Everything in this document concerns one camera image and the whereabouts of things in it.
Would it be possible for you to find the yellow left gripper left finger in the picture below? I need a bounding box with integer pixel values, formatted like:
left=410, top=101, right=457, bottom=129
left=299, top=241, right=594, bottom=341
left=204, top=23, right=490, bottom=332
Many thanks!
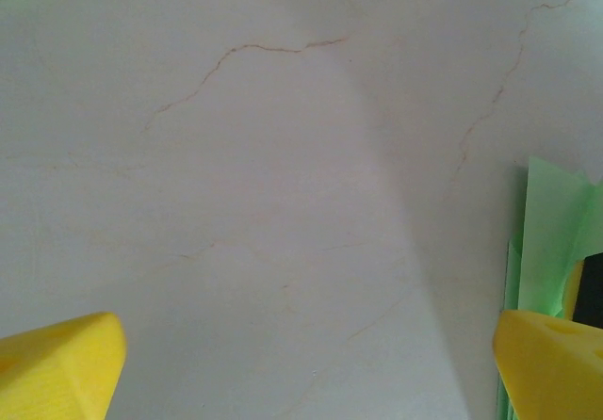
left=0, top=312, right=128, bottom=420

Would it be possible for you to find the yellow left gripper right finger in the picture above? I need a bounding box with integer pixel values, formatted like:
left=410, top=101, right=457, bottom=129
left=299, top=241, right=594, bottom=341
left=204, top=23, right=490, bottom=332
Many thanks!
left=493, top=310, right=603, bottom=420

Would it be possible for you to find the light green paper sheet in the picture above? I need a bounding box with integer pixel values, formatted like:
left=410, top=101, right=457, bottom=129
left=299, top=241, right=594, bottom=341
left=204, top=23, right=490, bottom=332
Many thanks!
left=494, top=155, right=603, bottom=420

